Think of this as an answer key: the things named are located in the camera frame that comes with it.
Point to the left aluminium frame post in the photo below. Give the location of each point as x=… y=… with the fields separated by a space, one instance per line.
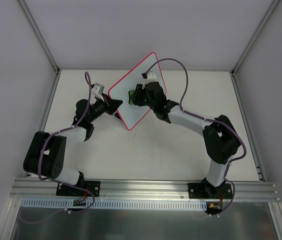
x=31 y=21

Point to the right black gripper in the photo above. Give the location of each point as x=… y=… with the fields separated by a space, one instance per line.
x=140 y=95

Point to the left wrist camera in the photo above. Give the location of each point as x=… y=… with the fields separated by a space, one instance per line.
x=97 y=90

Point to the right aluminium frame post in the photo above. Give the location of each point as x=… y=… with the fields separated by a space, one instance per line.
x=258 y=30

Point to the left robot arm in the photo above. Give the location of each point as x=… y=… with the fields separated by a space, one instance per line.
x=46 y=153

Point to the green whiteboard eraser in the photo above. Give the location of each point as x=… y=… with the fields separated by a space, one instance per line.
x=132 y=94

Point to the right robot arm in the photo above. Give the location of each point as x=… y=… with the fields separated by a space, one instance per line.
x=220 y=138

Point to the aluminium mounting rail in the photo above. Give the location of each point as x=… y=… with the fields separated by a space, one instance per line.
x=157 y=190

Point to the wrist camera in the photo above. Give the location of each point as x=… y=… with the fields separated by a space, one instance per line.
x=97 y=90
x=149 y=78

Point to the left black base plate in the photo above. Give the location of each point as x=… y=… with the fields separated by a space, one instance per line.
x=86 y=187

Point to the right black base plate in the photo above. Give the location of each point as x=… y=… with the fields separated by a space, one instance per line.
x=202 y=191

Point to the pink framed whiteboard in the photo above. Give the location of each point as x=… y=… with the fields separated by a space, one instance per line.
x=131 y=115

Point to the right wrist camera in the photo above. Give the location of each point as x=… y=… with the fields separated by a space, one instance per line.
x=149 y=78

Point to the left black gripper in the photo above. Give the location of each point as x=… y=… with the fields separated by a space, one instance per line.
x=108 y=105

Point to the white slotted cable duct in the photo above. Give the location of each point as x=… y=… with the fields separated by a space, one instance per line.
x=115 y=204

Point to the aluminium frame post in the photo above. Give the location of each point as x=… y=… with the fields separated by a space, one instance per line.
x=258 y=30
x=31 y=21

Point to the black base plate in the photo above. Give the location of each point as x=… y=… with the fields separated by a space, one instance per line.
x=202 y=191
x=86 y=187

